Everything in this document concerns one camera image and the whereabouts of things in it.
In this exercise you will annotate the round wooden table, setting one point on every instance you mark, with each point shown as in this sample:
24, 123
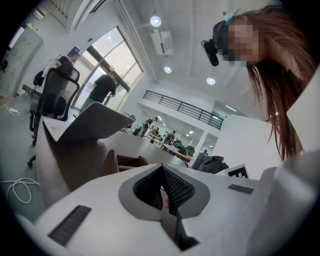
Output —
180, 153

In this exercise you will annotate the white ceiling unit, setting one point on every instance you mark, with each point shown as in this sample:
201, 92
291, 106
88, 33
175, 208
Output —
162, 42

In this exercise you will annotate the white power strip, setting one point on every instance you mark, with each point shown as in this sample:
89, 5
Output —
13, 110

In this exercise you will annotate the dark wooden box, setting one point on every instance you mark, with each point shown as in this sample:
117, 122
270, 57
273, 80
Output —
130, 161

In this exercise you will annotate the blue wall sign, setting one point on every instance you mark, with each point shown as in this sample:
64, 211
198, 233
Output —
73, 51

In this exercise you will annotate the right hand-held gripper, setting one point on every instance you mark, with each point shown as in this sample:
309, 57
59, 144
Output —
237, 172

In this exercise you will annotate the teal hair clip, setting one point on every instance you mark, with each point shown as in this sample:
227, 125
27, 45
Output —
228, 18

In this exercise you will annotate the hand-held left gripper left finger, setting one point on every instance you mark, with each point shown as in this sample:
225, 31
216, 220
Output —
105, 215

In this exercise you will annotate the round ceiling light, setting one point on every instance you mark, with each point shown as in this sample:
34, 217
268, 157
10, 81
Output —
211, 81
167, 69
155, 21

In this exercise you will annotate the person's head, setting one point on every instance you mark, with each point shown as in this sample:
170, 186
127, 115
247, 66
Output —
245, 42

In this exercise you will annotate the black head camera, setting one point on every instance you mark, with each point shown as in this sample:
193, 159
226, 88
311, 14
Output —
211, 53

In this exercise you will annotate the black balcony railing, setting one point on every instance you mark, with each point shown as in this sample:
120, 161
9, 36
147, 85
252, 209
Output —
180, 102

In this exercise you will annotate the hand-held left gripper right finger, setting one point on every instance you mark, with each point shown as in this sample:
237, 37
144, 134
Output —
225, 212

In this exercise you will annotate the black office chair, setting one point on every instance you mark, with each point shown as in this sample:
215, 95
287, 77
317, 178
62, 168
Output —
60, 90

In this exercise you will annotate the pile of black bags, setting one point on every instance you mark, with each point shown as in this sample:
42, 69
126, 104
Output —
212, 163

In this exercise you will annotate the grey laptop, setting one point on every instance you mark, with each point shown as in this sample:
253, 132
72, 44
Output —
95, 122

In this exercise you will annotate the black backpack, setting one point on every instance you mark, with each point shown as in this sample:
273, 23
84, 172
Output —
39, 78

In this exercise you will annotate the dark brown table white legs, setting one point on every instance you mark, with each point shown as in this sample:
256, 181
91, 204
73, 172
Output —
82, 160

